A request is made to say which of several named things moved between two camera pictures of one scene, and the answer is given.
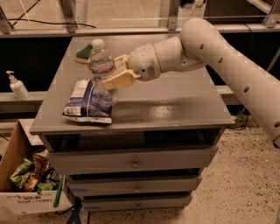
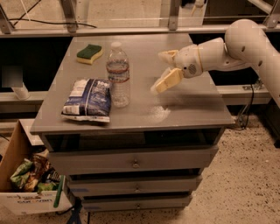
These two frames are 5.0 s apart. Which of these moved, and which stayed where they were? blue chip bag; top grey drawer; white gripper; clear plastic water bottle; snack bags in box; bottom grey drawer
Moved: clear plastic water bottle; white gripper
Stayed: blue chip bag; top grey drawer; snack bags in box; bottom grey drawer
